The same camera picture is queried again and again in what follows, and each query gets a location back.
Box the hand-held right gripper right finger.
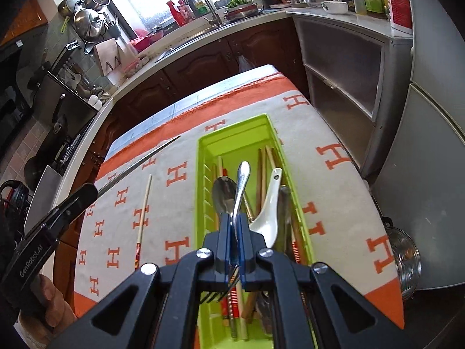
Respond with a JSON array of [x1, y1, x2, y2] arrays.
[[238, 214, 418, 349]]

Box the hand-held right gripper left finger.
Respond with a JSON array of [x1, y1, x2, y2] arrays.
[[47, 214, 232, 349]]

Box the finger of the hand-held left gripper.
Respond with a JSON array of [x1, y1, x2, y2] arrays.
[[47, 191, 98, 241], [22, 184, 96, 242]]

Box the white ceramic spoon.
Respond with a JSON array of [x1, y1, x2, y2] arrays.
[[249, 168, 284, 248]]

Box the large steel spoon handle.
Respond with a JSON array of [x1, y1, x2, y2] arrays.
[[212, 175, 237, 224]]

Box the wide steel soup spoon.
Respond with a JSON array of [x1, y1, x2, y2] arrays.
[[278, 185, 296, 259]]

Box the steel fork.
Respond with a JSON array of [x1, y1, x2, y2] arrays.
[[199, 161, 252, 305]]

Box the steel chopstick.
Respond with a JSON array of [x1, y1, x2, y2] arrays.
[[97, 135, 181, 191]]

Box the green plastic utensil tray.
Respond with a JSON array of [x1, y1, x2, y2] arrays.
[[194, 114, 315, 349]]

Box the person's left forearm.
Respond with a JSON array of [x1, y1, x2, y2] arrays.
[[12, 325, 51, 349]]

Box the person's left hand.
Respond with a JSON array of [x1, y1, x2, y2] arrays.
[[18, 274, 78, 333]]

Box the steel splash plate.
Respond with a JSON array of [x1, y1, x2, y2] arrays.
[[24, 165, 64, 233]]

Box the black wok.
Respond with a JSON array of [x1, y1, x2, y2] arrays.
[[24, 156, 48, 190]]

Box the gas stove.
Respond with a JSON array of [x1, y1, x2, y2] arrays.
[[54, 134, 82, 168]]

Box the black red pressure cooker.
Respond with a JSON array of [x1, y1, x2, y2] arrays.
[[0, 180, 31, 233]]

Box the orange grey printed tablecloth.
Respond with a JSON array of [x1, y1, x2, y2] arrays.
[[73, 67, 405, 330]]

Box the black glass splash panel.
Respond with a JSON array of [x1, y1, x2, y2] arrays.
[[34, 71, 99, 161]]

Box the black range hood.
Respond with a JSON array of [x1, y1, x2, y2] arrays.
[[0, 49, 24, 153]]

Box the light blue checked table cover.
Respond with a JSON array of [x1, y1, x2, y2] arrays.
[[103, 63, 280, 157]]

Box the wooden cutting board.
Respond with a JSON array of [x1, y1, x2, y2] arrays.
[[94, 40, 120, 77]]

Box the white cutting board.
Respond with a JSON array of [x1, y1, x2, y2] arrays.
[[116, 40, 140, 70]]

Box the steel pot with lid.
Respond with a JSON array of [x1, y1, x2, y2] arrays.
[[385, 218, 422, 300]]

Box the red plastic basin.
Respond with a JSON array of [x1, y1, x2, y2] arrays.
[[130, 29, 164, 49]]

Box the large steel pot lid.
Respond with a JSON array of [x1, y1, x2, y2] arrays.
[[74, 7, 104, 40]]

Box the brown wooden base cabinets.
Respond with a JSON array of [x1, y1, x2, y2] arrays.
[[54, 16, 309, 288]]

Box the steel sink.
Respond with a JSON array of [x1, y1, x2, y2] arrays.
[[154, 20, 262, 62]]

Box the red spray bottle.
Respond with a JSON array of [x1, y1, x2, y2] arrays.
[[166, 0, 187, 26]]

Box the grey refrigerator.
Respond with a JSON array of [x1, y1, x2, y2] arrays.
[[363, 0, 465, 291]]

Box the grey metal cabinet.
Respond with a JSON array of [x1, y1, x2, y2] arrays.
[[291, 13, 415, 179]]

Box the steel basin with greens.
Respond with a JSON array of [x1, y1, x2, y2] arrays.
[[222, 0, 264, 20]]

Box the steel faucet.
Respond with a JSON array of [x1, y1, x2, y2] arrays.
[[183, 0, 223, 28]]

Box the white bowl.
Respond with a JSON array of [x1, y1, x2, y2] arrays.
[[321, 1, 349, 14]]

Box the red label container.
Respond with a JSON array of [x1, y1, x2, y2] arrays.
[[384, 0, 415, 33]]

